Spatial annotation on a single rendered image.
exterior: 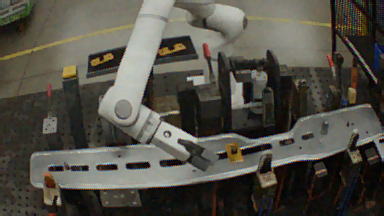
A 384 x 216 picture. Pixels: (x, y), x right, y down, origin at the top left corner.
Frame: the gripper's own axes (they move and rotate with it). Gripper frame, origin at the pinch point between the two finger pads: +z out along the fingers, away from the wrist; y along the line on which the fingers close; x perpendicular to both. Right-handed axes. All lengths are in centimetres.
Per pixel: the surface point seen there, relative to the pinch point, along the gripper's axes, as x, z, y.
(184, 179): 5.2, -2.3, 9.5
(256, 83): -32.7, 3.4, 17.2
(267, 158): -7.1, 13.3, -4.6
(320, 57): -174, 70, 207
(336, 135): -30.4, 38.6, 6.5
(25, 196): 48, -54, 54
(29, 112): 6, -80, 95
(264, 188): 0.6, 17.4, -4.2
